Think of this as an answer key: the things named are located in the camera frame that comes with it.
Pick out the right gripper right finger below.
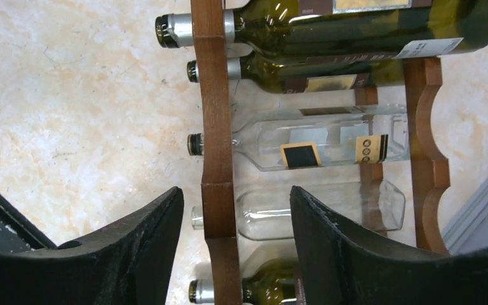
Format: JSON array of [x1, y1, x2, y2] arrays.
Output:
[[290, 186, 488, 304]]

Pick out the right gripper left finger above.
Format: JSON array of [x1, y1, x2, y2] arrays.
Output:
[[0, 187, 184, 304]]

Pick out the olive wine bottle grey cap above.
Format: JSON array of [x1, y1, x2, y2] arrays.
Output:
[[188, 258, 298, 304]]

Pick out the slim clear glass bottle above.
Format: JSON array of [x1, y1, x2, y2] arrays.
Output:
[[191, 180, 407, 241]]

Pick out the brown wooden wine rack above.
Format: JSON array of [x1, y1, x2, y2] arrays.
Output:
[[191, 1, 451, 304]]

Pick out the green wine bottle silver neck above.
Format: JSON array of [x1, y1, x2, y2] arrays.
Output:
[[227, 51, 404, 94]]

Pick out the dark green wine bottle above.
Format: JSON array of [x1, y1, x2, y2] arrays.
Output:
[[154, 0, 488, 66]]

